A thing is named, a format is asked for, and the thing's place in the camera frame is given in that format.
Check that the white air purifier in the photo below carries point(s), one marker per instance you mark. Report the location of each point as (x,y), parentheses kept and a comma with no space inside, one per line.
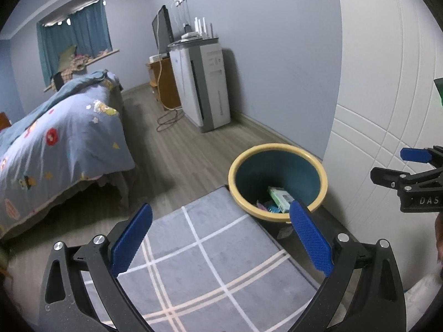
(211,86)

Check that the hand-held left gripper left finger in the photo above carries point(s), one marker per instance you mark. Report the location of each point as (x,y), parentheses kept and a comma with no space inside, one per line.
(131,238)

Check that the bed with blue duvet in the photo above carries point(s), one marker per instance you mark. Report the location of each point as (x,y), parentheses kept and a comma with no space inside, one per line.
(62,138)

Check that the teal bin with yellow rim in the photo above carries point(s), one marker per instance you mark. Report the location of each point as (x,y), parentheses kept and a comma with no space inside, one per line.
(277,169)

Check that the small white box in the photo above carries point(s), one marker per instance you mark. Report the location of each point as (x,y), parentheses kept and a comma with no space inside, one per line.
(157,57)

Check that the grey checked mat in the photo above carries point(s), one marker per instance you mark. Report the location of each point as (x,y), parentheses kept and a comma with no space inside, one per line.
(214,249)

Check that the light blue wrapper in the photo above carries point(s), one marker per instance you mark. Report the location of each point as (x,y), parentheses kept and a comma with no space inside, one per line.
(273,209)

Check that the green object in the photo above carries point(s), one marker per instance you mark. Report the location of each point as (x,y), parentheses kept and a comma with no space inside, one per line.
(439,91)

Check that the person's right forearm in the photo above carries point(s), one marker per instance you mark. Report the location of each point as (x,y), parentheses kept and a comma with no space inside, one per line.
(438,237)

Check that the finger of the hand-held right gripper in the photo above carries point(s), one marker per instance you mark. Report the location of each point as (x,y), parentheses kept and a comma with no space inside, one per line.
(413,154)
(387,176)

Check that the black bag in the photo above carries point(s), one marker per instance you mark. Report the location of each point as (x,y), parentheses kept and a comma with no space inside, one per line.
(57,80)

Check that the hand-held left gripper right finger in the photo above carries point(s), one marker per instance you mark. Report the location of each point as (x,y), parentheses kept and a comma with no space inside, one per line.
(311,238)

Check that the white and green box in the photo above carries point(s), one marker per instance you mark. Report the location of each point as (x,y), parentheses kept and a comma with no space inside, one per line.
(280,197)

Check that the wooden cabinet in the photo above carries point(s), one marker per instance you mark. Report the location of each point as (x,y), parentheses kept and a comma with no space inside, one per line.
(169,83)

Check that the white router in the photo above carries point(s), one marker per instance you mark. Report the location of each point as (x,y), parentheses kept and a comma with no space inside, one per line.
(190,35)

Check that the pink wrapper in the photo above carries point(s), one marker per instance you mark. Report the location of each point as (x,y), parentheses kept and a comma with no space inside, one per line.
(262,207)

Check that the brown cushion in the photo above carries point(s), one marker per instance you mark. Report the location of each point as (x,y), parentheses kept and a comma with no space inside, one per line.
(67,57)

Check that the white panelled door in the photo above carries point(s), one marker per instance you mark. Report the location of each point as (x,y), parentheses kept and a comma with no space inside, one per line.
(380,93)

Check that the teal curtain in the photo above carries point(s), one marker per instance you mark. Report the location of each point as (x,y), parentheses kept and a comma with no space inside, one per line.
(86,27)

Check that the black monitor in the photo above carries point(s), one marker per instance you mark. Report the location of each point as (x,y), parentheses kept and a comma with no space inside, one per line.
(162,31)

